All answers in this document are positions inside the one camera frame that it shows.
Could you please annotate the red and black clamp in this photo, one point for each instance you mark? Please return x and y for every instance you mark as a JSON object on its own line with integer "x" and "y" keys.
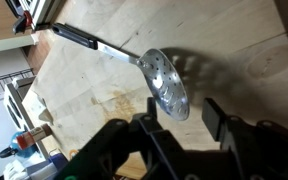
{"x": 22, "y": 21}

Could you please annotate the white plastic package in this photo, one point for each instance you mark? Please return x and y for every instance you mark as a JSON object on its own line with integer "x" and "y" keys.
{"x": 24, "y": 170}

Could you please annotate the aluminium frame rail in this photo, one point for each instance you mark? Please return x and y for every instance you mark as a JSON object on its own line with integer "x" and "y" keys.
{"x": 44, "y": 10}

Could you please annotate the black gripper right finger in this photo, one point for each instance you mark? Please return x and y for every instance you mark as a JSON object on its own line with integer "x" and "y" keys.
{"x": 217, "y": 123}

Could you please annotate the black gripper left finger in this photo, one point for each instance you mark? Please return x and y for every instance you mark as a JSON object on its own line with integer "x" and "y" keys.
{"x": 152, "y": 123}

